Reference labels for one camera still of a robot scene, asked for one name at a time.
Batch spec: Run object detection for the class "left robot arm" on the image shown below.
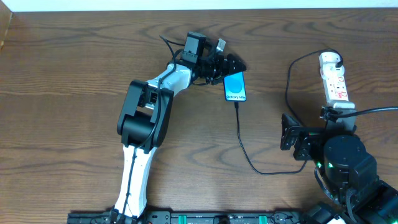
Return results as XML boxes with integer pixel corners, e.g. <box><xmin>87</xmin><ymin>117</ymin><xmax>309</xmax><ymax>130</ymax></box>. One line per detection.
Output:
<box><xmin>111</xmin><ymin>32</ymin><xmax>247</xmax><ymax>223</ymax></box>

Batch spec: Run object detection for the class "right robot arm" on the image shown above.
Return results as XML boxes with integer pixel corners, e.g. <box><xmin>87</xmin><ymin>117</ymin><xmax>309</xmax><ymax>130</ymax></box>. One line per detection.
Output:
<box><xmin>280</xmin><ymin>114</ymin><xmax>397</xmax><ymax>223</ymax></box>

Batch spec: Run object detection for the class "black left camera cable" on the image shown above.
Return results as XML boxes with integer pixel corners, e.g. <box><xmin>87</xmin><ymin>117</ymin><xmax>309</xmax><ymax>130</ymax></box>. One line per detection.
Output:
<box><xmin>121</xmin><ymin>34</ymin><xmax>218</xmax><ymax>218</ymax></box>

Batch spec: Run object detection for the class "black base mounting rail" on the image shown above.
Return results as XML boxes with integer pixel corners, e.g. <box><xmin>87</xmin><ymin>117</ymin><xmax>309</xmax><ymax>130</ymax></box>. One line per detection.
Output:
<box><xmin>67</xmin><ymin>210</ymin><xmax>302</xmax><ymax>224</ymax></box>

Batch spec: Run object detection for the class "white charger adapter plug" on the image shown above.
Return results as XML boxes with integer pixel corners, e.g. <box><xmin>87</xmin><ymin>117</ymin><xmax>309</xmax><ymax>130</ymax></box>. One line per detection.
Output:
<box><xmin>319</xmin><ymin>51</ymin><xmax>343</xmax><ymax>68</ymax></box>

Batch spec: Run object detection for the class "black USB charging cable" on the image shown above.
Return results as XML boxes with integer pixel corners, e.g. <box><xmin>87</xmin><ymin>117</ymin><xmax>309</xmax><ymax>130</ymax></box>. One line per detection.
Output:
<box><xmin>234</xmin><ymin>48</ymin><xmax>345</xmax><ymax>176</ymax></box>

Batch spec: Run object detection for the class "white power strip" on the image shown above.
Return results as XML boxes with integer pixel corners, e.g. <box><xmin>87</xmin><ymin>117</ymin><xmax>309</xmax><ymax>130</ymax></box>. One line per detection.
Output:
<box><xmin>320</xmin><ymin>63</ymin><xmax>349</xmax><ymax>103</ymax></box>

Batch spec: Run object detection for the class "blue screen Galaxy smartphone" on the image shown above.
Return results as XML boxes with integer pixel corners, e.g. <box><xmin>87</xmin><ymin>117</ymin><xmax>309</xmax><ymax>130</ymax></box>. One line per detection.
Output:
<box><xmin>223</xmin><ymin>72</ymin><xmax>246</xmax><ymax>101</ymax></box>

